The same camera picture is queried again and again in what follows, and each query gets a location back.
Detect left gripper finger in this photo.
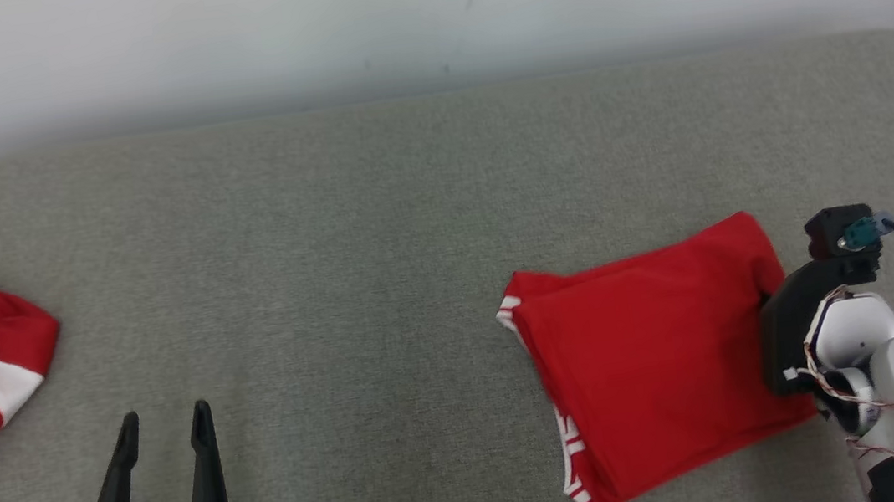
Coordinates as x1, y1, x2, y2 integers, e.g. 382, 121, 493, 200
83, 410, 148, 502
168, 397, 232, 502

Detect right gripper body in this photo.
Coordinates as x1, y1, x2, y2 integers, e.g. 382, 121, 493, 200
752, 252, 894, 401

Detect red white twisted wires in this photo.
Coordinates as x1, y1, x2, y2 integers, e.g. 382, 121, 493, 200
776, 280, 894, 491

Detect red white jersey shirt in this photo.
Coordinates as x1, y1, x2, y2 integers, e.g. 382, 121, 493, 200
488, 204, 829, 502

